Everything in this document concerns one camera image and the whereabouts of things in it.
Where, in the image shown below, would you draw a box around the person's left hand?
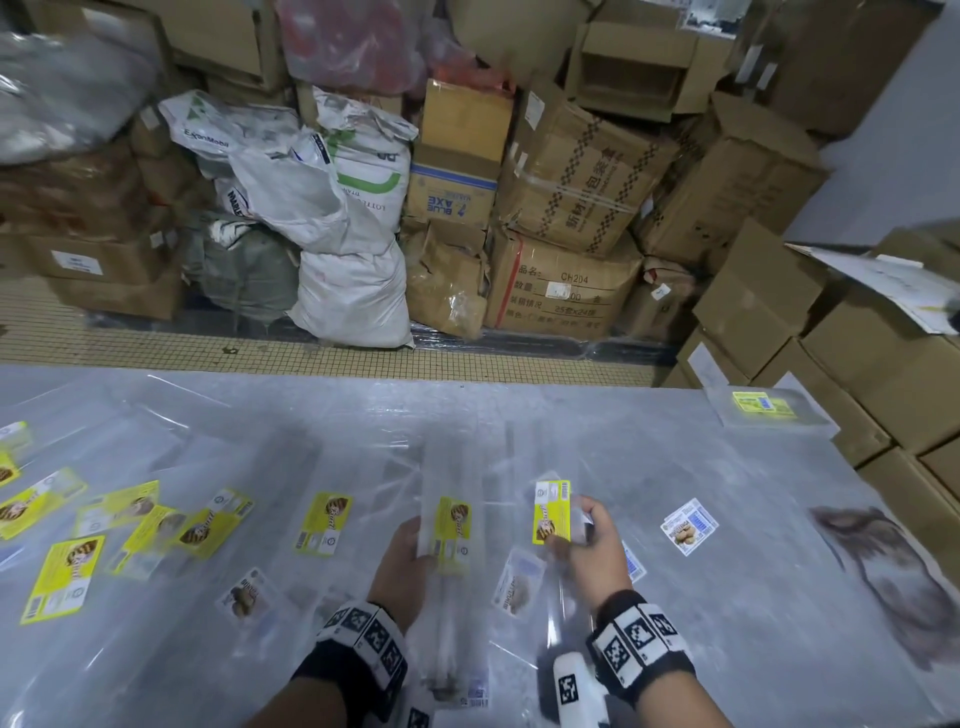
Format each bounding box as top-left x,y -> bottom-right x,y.
367,515 -> 440,637

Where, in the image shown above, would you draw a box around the person's right hand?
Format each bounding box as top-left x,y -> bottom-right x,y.
547,494 -> 634,618

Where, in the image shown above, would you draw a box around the white labelled bag apart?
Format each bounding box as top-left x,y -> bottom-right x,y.
659,498 -> 720,556

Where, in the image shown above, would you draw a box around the clear bags with labels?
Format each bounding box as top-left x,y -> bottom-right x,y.
0,374 -> 654,728

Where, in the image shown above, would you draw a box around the bag pack with green label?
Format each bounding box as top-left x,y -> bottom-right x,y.
708,386 -> 838,438

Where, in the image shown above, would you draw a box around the stack of bagged red headbands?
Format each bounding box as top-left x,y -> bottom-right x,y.
808,506 -> 960,673

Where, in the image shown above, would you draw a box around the person's left forearm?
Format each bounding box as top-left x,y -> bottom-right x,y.
247,674 -> 348,728

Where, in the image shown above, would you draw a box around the person's right forearm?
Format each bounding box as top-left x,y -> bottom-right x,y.
637,669 -> 733,728

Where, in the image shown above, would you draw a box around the black marker wristband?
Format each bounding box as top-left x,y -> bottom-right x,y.
586,590 -> 697,706
292,599 -> 411,723

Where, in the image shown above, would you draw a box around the grey table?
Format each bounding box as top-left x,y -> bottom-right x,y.
0,365 -> 960,728

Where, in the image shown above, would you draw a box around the small labelled brown box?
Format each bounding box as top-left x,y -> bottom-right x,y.
622,258 -> 700,343

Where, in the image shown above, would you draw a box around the plain white sack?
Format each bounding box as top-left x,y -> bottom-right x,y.
288,239 -> 415,350

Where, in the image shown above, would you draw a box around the cardboard box with red print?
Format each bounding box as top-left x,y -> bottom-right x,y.
483,228 -> 645,339

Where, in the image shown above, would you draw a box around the torn brown cardboard box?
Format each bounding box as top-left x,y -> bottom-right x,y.
401,221 -> 490,340

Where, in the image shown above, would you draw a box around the cardboard boxes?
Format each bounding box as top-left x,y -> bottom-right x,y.
663,217 -> 960,586

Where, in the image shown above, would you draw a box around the grey-green sack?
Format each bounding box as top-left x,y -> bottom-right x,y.
179,213 -> 301,324

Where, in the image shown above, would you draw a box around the low cardboard box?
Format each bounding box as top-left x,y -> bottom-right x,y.
44,269 -> 185,320

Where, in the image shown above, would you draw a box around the cardboard box with blue stripe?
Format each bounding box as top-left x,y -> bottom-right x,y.
404,142 -> 502,226

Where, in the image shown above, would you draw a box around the crumpled white sack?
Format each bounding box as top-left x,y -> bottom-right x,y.
213,131 -> 399,256

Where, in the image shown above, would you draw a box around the cardboard box with checker pattern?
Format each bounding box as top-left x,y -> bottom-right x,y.
494,82 -> 681,260

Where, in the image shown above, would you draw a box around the large brown cardboard box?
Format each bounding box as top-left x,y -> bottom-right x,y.
637,93 -> 830,271

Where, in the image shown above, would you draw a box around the white cardboard sheet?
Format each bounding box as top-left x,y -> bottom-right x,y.
785,241 -> 960,337

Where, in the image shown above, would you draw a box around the white sack with green print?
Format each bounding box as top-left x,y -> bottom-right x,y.
313,86 -> 420,238

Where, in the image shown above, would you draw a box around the cardboard box with white label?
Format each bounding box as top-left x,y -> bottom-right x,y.
0,232 -> 178,286

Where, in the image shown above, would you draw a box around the plain yellowish cardboard box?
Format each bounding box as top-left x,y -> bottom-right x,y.
419,78 -> 516,163

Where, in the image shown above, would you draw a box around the white sack with blue print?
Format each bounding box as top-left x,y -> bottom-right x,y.
158,89 -> 301,160

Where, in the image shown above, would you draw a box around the dark cardboard box red marks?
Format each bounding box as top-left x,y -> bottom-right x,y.
0,142 -> 189,241

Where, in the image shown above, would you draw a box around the open cardboard box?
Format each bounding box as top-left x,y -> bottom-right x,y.
566,0 -> 738,123

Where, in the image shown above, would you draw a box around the large tilted cardboard box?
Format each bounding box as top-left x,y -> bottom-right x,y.
449,0 -> 601,84

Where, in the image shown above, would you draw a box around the wall poster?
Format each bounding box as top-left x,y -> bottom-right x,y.
678,0 -> 751,39

